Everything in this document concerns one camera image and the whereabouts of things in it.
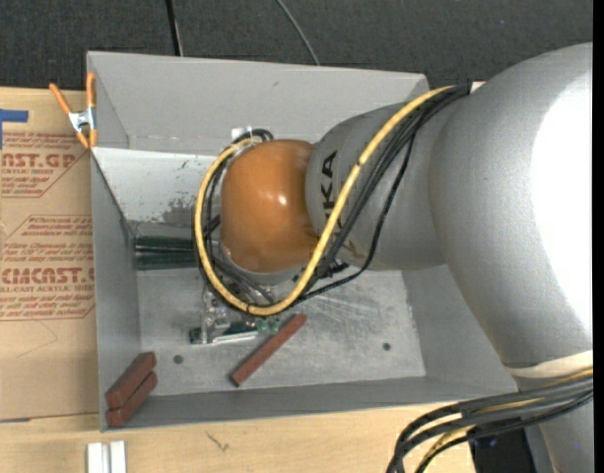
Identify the brown cardboard board red print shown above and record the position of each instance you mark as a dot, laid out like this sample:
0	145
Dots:
40	343

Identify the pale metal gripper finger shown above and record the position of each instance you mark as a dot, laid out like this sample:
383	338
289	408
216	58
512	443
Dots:
227	339
217	330

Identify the red-brown flat block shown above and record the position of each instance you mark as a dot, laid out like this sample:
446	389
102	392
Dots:
133	400
268	350
131	379

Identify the grey metal bin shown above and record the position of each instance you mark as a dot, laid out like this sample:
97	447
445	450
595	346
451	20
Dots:
341	333

